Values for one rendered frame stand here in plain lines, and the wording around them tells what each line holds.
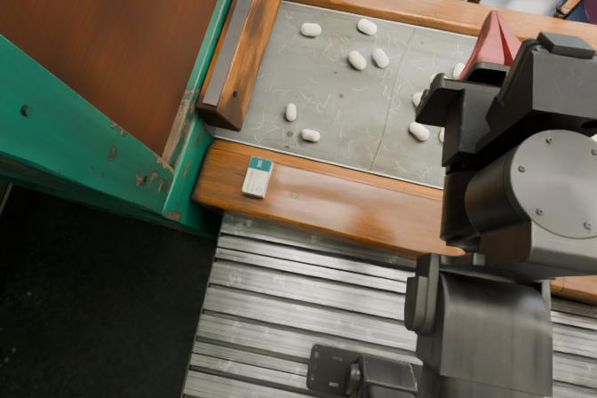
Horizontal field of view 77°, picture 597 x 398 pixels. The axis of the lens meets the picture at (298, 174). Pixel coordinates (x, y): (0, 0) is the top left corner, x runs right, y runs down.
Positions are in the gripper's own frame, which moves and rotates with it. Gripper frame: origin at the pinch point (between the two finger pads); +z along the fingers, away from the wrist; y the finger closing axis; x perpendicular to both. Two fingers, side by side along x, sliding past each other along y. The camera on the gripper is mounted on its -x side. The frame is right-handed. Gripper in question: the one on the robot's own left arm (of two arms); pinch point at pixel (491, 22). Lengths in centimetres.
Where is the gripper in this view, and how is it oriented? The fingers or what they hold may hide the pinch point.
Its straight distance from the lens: 39.5
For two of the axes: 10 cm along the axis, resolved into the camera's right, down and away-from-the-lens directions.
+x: 0.3, 2.8, 9.6
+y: -9.8, -1.7, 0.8
